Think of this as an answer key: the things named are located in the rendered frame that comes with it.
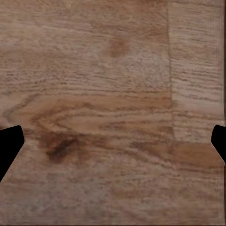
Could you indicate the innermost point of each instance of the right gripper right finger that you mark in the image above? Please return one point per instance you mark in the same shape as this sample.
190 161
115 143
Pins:
218 139

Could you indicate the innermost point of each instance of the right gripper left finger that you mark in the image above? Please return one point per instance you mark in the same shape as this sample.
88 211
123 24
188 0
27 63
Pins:
11 141

